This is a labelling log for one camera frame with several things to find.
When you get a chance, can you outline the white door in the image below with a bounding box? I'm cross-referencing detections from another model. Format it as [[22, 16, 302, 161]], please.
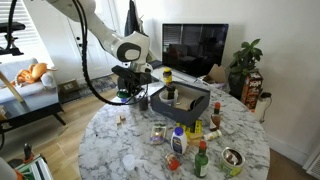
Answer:
[[61, 16, 121, 81]]

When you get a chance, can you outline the small jar with red cap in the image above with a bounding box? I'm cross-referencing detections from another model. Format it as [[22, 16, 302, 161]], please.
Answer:
[[165, 152, 181, 172]]

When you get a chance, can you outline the white appliance with cable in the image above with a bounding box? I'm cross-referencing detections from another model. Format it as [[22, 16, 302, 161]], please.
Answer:
[[254, 92, 273, 123]]

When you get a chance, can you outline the brown sauce bottle red cap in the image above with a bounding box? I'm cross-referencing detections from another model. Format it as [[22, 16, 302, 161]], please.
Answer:
[[209, 101, 222, 132]]

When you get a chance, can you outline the transparent cup with dark liquid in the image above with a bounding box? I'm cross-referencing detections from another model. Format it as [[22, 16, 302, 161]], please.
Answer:
[[139, 94, 150, 112]]

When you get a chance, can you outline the dark laptop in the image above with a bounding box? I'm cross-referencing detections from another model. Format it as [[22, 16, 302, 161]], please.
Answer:
[[148, 59, 164, 70]]

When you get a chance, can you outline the white bowl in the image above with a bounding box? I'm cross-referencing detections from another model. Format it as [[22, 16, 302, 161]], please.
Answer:
[[159, 89, 179, 108]]

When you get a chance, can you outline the orange stuffed toy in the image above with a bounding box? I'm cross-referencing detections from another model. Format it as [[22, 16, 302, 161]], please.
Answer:
[[9, 63, 59, 88]]

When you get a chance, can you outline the orange snack carton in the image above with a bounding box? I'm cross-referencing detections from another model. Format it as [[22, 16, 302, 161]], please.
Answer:
[[240, 70, 264, 113]]

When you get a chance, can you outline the open tin can green label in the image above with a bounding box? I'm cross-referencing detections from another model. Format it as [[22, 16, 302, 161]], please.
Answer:
[[220, 146, 246, 177]]

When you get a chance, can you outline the dark blue cardboard box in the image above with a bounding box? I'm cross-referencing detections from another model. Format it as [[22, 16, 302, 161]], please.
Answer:
[[150, 81, 212, 128]]

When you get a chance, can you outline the green potted plant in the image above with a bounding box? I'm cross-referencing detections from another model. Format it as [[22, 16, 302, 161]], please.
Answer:
[[228, 38, 264, 99]]

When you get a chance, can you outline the yellow flat package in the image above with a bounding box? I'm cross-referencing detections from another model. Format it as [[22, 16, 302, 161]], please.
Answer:
[[175, 119, 204, 139]]

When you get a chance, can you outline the black flat screen television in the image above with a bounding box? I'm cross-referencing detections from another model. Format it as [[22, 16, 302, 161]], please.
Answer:
[[161, 23, 230, 78]]

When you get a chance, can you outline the white wall vent grille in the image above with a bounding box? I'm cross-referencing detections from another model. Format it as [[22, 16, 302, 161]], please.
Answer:
[[303, 146, 320, 180]]

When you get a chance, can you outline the dark bottle with yellow label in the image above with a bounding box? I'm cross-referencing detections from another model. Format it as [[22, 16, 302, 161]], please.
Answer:
[[166, 83, 177, 100]]

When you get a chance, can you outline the grey sofa bench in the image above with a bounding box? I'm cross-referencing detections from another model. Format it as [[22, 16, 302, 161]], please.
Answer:
[[0, 58, 68, 134]]

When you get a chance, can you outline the green and white crate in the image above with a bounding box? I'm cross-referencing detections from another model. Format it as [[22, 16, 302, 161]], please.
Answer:
[[14, 143, 54, 180]]

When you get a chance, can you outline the clear snack packet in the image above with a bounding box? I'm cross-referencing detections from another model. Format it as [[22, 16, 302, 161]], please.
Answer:
[[149, 123, 168, 146]]

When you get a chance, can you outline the patterned floor rug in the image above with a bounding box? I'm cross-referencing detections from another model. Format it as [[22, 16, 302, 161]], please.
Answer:
[[78, 74, 118, 98]]

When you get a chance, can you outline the white bottle with blue cap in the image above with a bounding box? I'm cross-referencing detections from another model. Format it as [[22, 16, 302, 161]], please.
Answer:
[[170, 126, 188, 155]]

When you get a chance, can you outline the white television stand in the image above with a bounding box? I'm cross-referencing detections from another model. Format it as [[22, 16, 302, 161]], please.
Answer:
[[151, 64, 208, 85]]

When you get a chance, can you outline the black camera stand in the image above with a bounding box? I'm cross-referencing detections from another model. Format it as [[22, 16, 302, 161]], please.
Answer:
[[0, 21, 26, 56]]

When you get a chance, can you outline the green glass bottle red cap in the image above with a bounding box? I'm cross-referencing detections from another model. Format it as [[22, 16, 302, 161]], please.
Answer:
[[194, 140, 210, 179]]

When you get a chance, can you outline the small white bottle green cap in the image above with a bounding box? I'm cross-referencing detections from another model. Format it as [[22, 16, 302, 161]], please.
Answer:
[[203, 129, 223, 142]]

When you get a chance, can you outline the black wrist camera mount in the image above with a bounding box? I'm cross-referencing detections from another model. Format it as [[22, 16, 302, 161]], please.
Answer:
[[111, 64, 135, 81]]

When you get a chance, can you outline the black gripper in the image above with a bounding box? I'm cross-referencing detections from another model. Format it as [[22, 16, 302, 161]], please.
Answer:
[[117, 70, 153, 99]]

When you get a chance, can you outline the small cardboard box on floor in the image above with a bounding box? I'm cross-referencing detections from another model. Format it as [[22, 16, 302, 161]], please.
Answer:
[[58, 79, 81, 94]]

